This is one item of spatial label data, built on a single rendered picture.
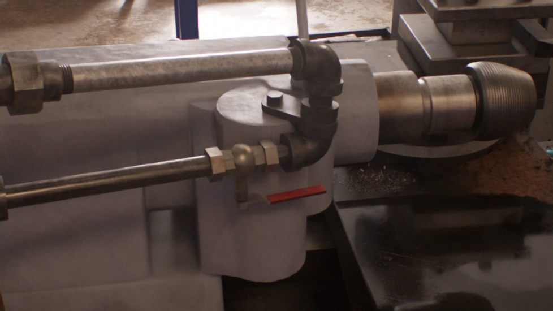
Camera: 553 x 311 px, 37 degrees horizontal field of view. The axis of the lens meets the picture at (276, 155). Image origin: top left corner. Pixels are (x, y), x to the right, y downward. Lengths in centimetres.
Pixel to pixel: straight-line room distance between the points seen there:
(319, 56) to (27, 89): 24
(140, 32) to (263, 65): 342
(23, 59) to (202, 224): 29
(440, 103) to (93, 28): 337
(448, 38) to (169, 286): 54
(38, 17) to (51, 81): 377
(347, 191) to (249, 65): 43
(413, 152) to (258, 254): 39
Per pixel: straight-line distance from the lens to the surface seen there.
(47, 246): 84
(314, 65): 69
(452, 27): 116
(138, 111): 80
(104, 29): 416
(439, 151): 114
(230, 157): 71
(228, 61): 67
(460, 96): 91
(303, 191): 76
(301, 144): 72
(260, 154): 72
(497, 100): 91
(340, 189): 107
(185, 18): 269
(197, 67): 65
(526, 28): 117
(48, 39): 409
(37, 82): 60
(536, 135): 242
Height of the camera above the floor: 151
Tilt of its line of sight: 30 degrees down
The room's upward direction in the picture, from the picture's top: straight up
